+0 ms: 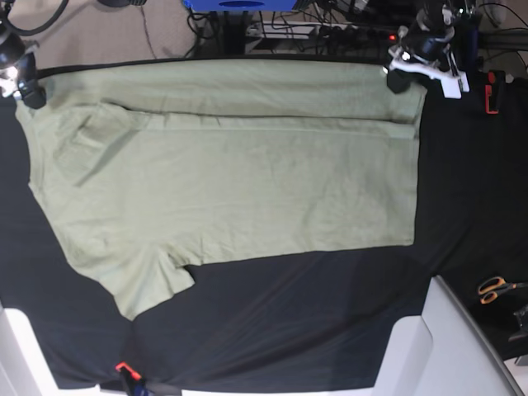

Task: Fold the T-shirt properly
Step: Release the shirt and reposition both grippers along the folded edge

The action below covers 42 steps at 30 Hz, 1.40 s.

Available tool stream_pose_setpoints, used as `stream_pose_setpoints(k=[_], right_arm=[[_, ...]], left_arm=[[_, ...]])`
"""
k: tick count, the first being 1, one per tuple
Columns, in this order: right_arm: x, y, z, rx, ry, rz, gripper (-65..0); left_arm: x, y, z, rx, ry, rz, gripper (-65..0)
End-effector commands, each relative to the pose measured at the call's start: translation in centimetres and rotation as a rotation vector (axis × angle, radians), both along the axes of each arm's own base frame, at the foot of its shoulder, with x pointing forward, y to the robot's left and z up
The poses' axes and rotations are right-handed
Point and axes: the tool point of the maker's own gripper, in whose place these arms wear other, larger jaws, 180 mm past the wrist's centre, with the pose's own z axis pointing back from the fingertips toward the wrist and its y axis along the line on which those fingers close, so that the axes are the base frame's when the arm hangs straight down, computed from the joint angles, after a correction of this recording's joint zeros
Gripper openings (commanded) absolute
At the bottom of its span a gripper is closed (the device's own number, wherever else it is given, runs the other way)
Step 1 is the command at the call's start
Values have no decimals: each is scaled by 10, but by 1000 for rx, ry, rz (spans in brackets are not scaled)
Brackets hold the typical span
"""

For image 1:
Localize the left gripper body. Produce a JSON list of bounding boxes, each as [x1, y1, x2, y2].
[[387, 24, 469, 99]]

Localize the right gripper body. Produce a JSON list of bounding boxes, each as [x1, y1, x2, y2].
[[1, 32, 37, 99]]

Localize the light green T-shirt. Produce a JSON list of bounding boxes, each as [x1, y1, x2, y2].
[[16, 59, 426, 319]]

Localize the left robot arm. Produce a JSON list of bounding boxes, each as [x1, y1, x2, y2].
[[384, 1, 476, 99]]

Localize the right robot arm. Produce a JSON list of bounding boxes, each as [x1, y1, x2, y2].
[[1, 3, 47, 110]]

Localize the red black clamp right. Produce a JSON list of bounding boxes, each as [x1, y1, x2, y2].
[[484, 70, 506, 115]]

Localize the white power strip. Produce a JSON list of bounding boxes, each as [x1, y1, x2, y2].
[[246, 20, 350, 40]]

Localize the blue box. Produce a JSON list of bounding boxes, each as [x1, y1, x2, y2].
[[183, 0, 299, 12]]

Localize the white bin left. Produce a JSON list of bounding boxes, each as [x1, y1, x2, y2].
[[1, 306, 60, 396]]

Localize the white bin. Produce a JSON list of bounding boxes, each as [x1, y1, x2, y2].
[[372, 276, 523, 396], [1, 306, 60, 396]]

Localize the white bin right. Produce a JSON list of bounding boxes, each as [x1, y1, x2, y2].
[[372, 276, 523, 396]]

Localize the orange clamp bottom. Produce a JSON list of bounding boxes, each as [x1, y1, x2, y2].
[[115, 361, 149, 396]]

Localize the orange handled scissors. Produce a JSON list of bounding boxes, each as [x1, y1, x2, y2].
[[477, 276, 527, 305]]

